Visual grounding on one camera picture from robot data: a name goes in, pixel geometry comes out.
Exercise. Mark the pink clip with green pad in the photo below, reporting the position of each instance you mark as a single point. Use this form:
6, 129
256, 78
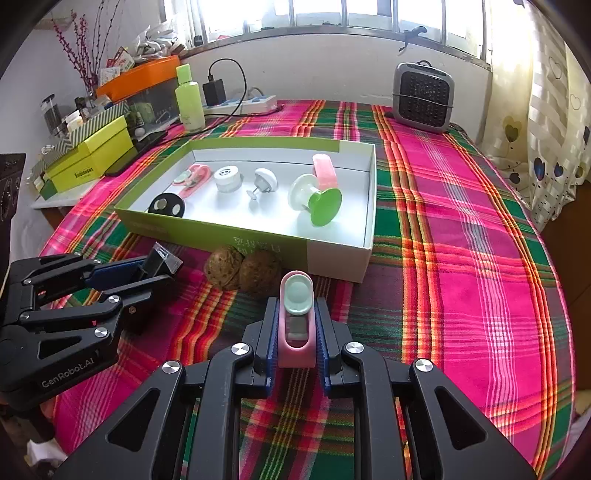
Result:
201, 173
295, 355

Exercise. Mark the heart print curtain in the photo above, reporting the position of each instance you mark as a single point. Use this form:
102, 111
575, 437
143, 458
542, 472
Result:
545, 138

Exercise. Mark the small white round canister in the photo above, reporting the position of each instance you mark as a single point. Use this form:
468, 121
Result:
227, 179

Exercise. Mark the white power strip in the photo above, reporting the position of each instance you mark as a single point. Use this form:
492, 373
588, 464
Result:
256, 104

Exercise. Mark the black charger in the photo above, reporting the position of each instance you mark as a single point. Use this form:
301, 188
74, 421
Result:
214, 92

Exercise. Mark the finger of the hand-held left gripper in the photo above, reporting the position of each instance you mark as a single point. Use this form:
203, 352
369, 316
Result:
138, 295
115, 272

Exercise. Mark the light green bottle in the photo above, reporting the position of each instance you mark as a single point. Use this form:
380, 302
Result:
190, 106

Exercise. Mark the plain pink clip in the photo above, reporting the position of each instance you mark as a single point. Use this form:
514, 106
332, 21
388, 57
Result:
323, 168

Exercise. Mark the white side table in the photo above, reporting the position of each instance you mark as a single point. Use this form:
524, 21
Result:
69, 198

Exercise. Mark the white spool with green disc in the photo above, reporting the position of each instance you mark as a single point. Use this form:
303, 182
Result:
325, 207

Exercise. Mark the white mushroom-shaped knob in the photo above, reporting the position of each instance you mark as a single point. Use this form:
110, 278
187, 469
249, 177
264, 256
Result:
264, 177

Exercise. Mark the black disc with white dots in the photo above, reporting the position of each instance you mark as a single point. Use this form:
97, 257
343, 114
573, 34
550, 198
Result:
166, 206

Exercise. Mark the glass jar with black lid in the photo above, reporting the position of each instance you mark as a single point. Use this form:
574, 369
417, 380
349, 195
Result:
51, 115

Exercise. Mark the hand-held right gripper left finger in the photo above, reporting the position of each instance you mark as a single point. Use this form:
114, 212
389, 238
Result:
272, 332

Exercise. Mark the orange lidded box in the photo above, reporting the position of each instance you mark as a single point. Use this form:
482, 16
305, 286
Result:
138, 78

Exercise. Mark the zigzag striped box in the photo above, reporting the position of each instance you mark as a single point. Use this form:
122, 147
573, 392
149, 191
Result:
87, 129

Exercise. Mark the grey fan heater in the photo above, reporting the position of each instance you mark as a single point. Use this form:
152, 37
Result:
422, 99

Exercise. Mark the brown walnut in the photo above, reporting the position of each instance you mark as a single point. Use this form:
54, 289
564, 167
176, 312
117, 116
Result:
224, 267
261, 273

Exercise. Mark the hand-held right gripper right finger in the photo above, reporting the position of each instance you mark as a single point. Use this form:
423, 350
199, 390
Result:
322, 337

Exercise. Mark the lime green box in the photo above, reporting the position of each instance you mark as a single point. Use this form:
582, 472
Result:
87, 161

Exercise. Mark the green and white cardboard box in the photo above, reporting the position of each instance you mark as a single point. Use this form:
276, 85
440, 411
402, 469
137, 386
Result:
337, 258

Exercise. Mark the colourful printed cards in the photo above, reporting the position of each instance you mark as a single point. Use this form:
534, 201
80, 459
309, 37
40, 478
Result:
120, 60

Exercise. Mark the black cube with clear lid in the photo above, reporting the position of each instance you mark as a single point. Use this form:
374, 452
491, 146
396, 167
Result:
159, 264

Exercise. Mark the clear plastic bag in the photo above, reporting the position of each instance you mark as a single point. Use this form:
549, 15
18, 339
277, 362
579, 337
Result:
157, 44

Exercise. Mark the red bud branches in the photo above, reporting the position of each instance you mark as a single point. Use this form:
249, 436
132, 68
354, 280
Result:
78, 50

